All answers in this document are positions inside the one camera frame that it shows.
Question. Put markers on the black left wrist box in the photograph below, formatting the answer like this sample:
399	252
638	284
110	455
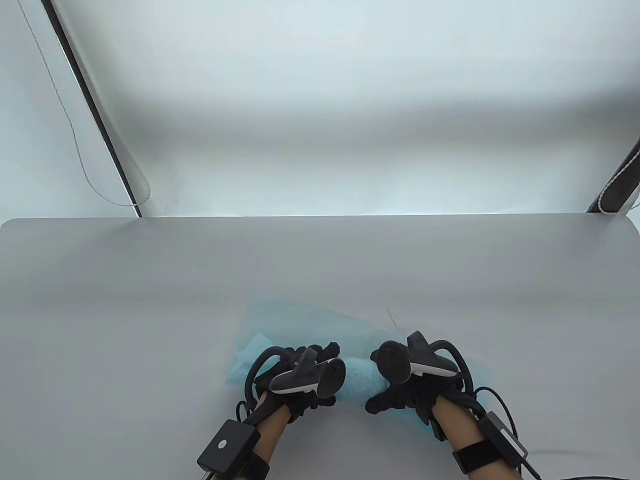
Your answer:
227	445

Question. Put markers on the long black pole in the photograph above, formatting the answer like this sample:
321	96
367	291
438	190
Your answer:
90	100

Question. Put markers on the black white right controller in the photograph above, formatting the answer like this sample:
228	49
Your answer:
395	360

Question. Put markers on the black wrist box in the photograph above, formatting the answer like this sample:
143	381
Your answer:
502	437
227	445

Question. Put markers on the short black pole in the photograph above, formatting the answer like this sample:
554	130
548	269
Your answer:
620	185

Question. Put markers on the person's left hand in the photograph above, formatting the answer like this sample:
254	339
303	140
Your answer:
305	404

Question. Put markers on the black right wrist box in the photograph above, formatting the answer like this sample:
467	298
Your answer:
502	437

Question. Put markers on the light blue gift wrapping paper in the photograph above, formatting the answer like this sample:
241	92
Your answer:
310	325

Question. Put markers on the person's right forearm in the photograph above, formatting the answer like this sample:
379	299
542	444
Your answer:
460	425

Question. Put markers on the person's right hand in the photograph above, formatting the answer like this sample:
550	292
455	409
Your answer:
405	395

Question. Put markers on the person's left forearm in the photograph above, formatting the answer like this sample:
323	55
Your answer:
272	430

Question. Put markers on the black white left controller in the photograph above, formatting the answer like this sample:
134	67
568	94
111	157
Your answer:
300	380

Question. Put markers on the black white controller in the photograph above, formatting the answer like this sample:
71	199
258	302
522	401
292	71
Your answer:
300	380
395	360

